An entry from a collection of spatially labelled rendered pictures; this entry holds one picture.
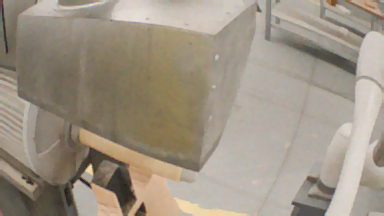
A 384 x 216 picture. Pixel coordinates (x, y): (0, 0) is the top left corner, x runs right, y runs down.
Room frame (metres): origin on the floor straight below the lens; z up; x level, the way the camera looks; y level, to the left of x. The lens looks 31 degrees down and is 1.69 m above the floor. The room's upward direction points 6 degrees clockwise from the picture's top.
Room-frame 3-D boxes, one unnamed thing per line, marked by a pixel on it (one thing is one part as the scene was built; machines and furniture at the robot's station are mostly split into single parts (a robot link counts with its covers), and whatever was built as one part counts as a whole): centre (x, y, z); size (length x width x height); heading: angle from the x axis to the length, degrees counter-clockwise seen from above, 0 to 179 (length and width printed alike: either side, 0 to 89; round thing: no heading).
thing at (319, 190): (1.17, -0.54, 0.73); 0.22 x 0.18 x 0.06; 63
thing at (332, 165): (1.16, -0.56, 0.87); 0.18 x 0.16 x 0.22; 65
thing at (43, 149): (0.70, 0.38, 1.25); 0.41 x 0.27 x 0.26; 71
